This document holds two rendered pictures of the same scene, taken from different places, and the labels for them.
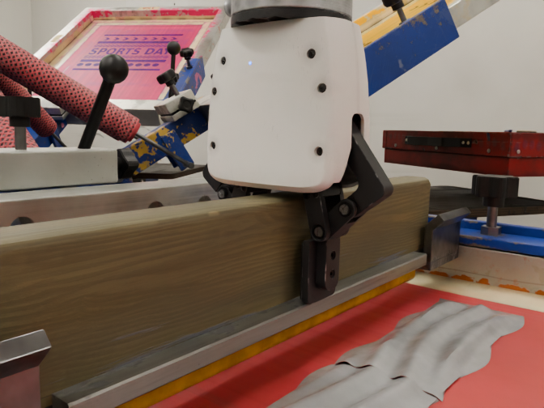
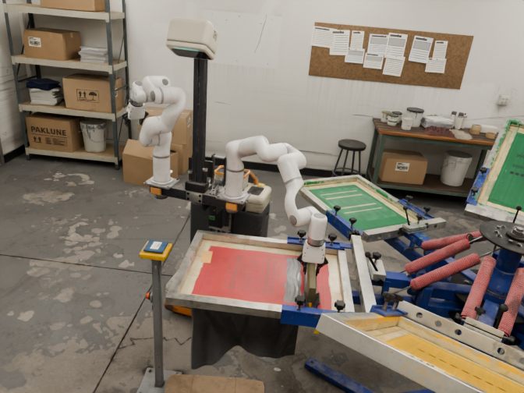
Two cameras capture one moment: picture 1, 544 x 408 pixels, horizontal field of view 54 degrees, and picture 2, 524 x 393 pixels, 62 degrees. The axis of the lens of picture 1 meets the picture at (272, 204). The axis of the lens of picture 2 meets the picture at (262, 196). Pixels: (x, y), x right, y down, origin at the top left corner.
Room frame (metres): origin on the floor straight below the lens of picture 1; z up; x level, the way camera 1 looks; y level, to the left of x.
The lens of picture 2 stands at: (1.59, -1.20, 2.15)
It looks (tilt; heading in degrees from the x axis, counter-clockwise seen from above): 25 degrees down; 145
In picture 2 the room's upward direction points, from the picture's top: 5 degrees clockwise
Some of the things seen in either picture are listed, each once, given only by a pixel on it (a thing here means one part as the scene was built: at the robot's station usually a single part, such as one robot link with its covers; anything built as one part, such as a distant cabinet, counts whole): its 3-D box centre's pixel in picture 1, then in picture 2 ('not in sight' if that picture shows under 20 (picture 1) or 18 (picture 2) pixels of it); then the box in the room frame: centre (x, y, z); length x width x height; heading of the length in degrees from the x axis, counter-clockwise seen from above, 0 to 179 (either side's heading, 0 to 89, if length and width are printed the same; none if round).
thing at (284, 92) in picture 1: (289, 97); (313, 250); (0.35, -0.01, 1.12); 0.10 x 0.07 x 0.11; 52
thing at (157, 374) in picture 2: not in sight; (157, 321); (-0.23, -0.54, 0.48); 0.22 x 0.22 x 0.96; 52
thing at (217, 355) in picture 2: not in sight; (245, 339); (0.34, -0.35, 0.74); 0.46 x 0.04 x 0.42; 52
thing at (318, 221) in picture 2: not in sight; (313, 221); (0.31, 0.00, 1.25); 0.15 x 0.10 x 0.11; 5
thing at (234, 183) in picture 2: not in sight; (235, 181); (-0.30, -0.06, 1.21); 0.16 x 0.13 x 0.15; 131
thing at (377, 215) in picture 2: not in sight; (373, 201); (-0.03, 0.79, 1.05); 1.08 x 0.61 x 0.23; 172
